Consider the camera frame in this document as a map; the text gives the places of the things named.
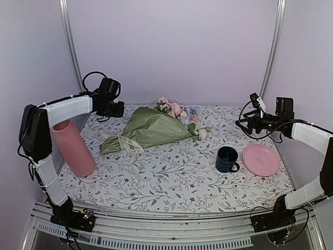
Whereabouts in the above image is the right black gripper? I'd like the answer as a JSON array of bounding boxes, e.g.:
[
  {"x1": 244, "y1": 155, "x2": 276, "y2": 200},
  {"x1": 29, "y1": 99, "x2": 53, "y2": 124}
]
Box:
[{"x1": 236, "y1": 108, "x2": 283, "y2": 135}]

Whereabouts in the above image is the cream printed ribbon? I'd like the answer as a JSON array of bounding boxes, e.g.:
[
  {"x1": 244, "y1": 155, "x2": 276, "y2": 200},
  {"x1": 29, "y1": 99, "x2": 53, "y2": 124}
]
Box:
[{"x1": 99, "y1": 130, "x2": 144, "y2": 180}]

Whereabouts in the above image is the green paper bouquet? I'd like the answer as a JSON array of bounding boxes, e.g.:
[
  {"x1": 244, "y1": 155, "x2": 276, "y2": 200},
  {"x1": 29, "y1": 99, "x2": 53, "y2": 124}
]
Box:
[{"x1": 100, "y1": 97, "x2": 211, "y2": 155}]

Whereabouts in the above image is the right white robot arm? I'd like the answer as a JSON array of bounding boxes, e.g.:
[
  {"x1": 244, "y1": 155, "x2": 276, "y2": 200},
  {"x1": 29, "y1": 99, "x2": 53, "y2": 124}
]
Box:
[{"x1": 235, "y1": 93, "x2": 332, "y2": 227}]

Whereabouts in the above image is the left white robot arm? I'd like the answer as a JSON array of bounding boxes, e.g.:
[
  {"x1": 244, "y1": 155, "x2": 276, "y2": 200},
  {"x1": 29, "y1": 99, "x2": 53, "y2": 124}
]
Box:
[{"x1": 17, "y1": 78, "x2": 124, "y2": 206}]

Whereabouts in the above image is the pink cylindrical vase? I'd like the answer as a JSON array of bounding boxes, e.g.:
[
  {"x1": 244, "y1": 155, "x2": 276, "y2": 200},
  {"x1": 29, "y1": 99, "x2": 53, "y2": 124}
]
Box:
[{"x1": 52, "y1": 119, "x2": 95, "y2": 177}]

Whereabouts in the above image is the pink plate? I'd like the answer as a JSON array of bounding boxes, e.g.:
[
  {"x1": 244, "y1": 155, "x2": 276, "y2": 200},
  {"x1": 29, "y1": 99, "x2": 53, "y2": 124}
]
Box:
[{"x1": 242, "y1": 144, "x2": 280, "y2": 177}]

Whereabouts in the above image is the dark blue mug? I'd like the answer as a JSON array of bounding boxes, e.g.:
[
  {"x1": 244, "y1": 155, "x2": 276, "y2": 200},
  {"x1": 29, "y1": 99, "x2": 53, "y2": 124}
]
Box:
[{"x1": 215, "y1": 146, "x2": 240, "y2": 173}]

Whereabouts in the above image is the floral patterned table mat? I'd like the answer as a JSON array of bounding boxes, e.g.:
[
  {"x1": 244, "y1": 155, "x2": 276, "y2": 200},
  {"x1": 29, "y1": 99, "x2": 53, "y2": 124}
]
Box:
[{"x1": 59, "y1": 105, "x2": 293, "y2": 213}]

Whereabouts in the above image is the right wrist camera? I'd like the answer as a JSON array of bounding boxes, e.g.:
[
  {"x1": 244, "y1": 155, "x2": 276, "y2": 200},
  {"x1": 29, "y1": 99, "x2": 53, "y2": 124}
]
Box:
[{"x1": 250, "y1": 93, "x2": 266, "y2": 118}]

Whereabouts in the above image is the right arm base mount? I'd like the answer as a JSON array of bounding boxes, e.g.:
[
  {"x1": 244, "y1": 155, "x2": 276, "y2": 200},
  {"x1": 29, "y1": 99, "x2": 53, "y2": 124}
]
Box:
[{"x1": 250, "y1": 206, "x2": 296, "y2": 245}]

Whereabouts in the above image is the left aluminium frame post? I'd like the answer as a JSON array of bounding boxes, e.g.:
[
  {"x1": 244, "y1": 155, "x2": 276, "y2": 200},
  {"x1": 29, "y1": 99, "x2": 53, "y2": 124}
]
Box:
[{"x1": 59, "y1": 0, "x2": 84, "y2": 91}]

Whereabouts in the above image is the aluminium frame post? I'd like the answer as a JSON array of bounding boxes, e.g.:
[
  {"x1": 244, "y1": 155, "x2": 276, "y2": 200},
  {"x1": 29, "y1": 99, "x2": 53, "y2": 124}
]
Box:
[
  {"x1": 59, "y1": 0, "x2": 84, "y2": 91},
  {"x1": 260, "y1": 0, "x2": 286, "y2": 99}
]

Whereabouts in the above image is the right aluminium frame post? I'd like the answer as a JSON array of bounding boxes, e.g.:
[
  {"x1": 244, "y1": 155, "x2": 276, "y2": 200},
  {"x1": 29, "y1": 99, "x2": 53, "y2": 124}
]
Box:
[{"x1": 260, "y1": 0, "x2": 286, "y2": 99}]

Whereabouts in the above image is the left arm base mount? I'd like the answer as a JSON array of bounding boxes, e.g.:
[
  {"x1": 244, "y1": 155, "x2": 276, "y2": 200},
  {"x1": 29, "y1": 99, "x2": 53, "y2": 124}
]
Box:
[{"x1": 50, "y1": 204, "x2": 96, "y2": 232}]

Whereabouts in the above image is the aluminium front rail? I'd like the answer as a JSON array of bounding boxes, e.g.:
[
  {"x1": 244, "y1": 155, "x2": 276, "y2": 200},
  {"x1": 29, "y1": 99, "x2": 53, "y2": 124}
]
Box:
[{"x1": 21, "y1": 202, "x2": 326, "y2": 249}]

